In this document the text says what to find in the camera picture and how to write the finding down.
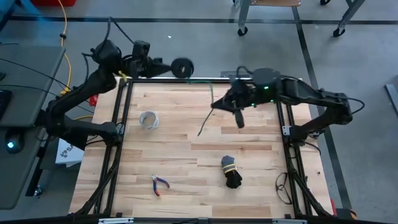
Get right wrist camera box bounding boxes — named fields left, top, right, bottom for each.
left=230, top=79, right=249, bottom=94

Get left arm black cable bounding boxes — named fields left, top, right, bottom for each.
left=105, top=16, right=136, bottom=45

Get grey desk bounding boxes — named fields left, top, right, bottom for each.
left=0, top=45, right=67, bottom=211

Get white tape roll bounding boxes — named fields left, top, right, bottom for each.
left=139, top=110, right=160, bottom=130

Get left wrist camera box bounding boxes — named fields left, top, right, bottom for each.
left=132, top=39, right=151, bottom=60

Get yellow cable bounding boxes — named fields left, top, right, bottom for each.
left=57, top=0, right=94, bottom=121

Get clear safety glasses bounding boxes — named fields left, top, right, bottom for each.
left=274, top=172, right=294, bottom=205

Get red blue handled pliers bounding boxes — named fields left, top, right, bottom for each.
left=150, top=174, right=171, bottom=197

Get white printed box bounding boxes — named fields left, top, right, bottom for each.
left=55, top=138, right=85, bottom=168

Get grey metal bar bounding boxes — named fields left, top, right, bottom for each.
left=384, top=83, right=398, bottom=116

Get thick black sleeved cable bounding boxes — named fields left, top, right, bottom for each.
left=235, top=65, right=256, bottom=78

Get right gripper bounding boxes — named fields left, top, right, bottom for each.
left=211, top=91, right=255, bottom=129

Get green cord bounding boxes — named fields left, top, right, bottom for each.
left=185, top=79, right=216, bottom=137

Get black power cable loop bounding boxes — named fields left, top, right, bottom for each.
left=346, top=97, right=365, bottom=115

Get wooden top wheeled cart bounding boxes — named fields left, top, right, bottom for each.
left=233, top=0, right=302, bottom=37

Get black glove yellow stripe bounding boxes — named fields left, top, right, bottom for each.
left=221, top=155, right=243, bottom=189

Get grey wheeled cart frame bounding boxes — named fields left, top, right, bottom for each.
left=320, top=0, right=366, bottom=38

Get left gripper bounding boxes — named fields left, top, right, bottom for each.
left=126, top=57, right=172, bottom=79

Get black orange floor object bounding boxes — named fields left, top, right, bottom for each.
left=336, top=207, right=358, bottom=220

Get thin black desk cable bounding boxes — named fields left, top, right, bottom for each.
left=0, top=57, right=68, bottom=90

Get red floor bin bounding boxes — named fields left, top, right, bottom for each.
left=30, top=0, right=77, bottom=7

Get black keyboard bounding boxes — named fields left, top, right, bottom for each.
left=0, top=89, right=13, bottom=121

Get black aluminium table frame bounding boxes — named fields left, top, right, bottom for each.
left=68, top=77, right=336, bottom=224

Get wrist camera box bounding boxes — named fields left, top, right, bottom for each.
left=132, top=39, right=151, bottom=60
left=230, top=79, right=249, bottom=94

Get blue metal stand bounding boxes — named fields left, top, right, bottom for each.
left=0, top=0, right=41, bottom=29

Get black computer mouse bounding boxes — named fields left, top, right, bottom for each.
left=4, top=129, right=25, bottom=155

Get silver aluminium rail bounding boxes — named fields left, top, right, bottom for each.
left=272, top=218, right=307, bottom=224
left=98, top=217, right=134, bottom=224

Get black round spool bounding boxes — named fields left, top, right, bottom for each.
left=170, top=57, right=195, bottom=79

